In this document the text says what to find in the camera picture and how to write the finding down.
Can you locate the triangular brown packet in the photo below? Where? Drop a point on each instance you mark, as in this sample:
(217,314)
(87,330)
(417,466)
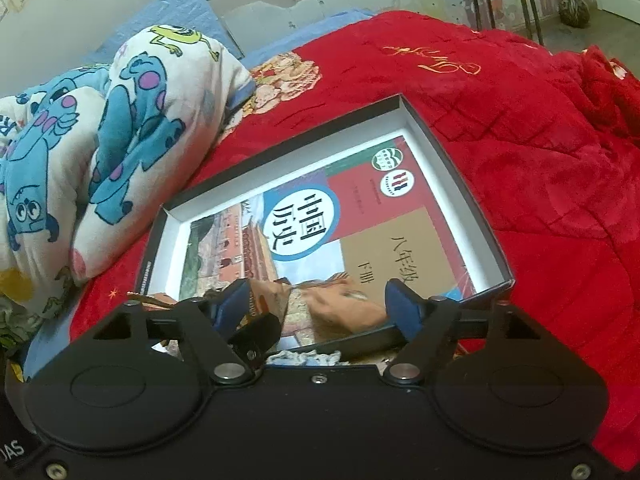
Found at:
(325,310)

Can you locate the history textbook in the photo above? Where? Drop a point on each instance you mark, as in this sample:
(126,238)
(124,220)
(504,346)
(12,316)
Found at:
(400,200)

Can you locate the blue pillow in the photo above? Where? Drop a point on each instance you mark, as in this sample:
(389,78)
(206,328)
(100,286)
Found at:
(175,5)

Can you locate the blue lace scrunchie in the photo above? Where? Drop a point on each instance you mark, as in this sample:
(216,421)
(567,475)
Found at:
(305,358)

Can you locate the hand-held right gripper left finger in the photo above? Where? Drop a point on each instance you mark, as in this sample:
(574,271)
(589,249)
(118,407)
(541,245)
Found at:
(230,305)

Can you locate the black cardboard box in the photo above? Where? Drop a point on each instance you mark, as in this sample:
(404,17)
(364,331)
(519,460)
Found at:
(450,160)

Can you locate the red plush blanket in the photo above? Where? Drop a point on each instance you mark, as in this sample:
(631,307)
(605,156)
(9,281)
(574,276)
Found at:
(550,185)

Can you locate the dark patterned ball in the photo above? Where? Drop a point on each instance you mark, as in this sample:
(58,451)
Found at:
(575,10)

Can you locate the monster printed blanket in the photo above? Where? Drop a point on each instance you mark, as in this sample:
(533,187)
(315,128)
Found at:
(125,135)

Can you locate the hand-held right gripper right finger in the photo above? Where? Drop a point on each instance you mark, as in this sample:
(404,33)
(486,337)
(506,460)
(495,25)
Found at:
(400,310)

